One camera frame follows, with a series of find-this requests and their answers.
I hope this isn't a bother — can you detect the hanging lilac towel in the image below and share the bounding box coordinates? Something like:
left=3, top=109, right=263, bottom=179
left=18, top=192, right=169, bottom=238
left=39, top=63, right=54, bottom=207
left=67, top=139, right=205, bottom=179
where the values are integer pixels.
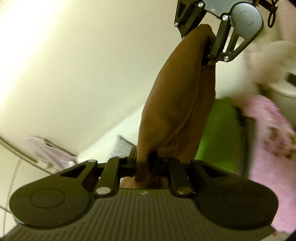
left=28, top=137, right=78, bottom=171

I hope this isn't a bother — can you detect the pink floral bedspread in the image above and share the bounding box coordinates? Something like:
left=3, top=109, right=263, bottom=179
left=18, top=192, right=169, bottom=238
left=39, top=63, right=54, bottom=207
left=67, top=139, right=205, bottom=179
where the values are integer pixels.
left=243, top=95, right=295, bottom=233

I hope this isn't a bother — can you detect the white round appliance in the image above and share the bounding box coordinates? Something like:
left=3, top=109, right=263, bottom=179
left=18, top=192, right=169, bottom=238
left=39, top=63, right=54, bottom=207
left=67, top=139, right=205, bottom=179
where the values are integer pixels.
left=269, top=73, right=296, bottom=128

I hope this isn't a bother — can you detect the brown long-sleeve shirt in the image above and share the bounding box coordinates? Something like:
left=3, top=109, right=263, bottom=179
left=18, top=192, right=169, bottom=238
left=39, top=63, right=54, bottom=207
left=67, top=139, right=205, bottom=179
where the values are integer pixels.
left=120, top=24, right=216, bottom=189

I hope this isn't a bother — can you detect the grey checked cushion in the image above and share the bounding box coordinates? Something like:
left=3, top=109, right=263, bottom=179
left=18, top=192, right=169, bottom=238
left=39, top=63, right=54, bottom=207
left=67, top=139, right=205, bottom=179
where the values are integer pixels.
left=107, top=135, right=135, bottom=160

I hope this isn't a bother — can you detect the green knitted folded sweater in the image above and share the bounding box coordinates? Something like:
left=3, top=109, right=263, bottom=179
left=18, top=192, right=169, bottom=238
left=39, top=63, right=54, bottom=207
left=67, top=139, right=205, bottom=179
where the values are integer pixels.
left=195, top=97, right=244, bottom=175

